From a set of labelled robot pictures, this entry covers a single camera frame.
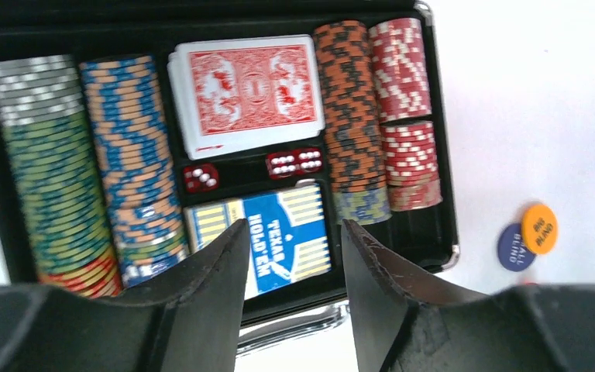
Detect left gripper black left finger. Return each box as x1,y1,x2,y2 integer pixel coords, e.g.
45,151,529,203
0,220,250,371

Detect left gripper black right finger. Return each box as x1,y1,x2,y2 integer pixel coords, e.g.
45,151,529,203
342,220,595,371

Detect blue playing card box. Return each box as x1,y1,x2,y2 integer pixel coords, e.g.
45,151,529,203
184,184,332,299

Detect black aluminium poker case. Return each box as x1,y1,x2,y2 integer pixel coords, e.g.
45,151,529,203
0,0,461,355

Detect red playing card deck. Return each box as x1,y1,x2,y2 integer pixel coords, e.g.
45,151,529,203
167,34,325,160

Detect purple blind button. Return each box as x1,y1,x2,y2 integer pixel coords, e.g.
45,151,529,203
497,223,536,272

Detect red dice in case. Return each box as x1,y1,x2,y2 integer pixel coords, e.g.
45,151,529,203
182,146,325,194

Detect orange blind button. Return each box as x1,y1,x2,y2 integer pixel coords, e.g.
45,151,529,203
521,203,559,255

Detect red-white chip row top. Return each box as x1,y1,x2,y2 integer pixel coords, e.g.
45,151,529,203
369,18,442,212

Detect orange chip row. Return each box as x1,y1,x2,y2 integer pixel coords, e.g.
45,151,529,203
312,20,386,193

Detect blue-white chip row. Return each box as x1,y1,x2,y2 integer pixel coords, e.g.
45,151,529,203
79,55,187,288

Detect green chip row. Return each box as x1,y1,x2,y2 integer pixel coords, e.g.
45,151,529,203
0,54,123,298

